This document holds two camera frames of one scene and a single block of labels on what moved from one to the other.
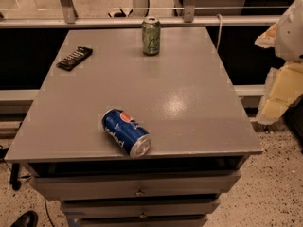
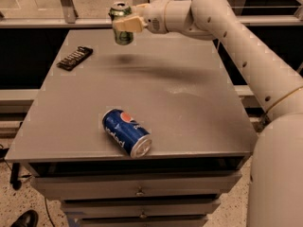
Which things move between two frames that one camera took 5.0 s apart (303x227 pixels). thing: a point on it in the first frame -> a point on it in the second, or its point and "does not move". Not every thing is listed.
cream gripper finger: [267, 39] -> [134, 24]
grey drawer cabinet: [131, 140] does not move
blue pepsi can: [126, 132] does not move
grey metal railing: [187, 20] does not move
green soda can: [151, 35] -> [117, 11]
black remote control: [72, 60] does not move
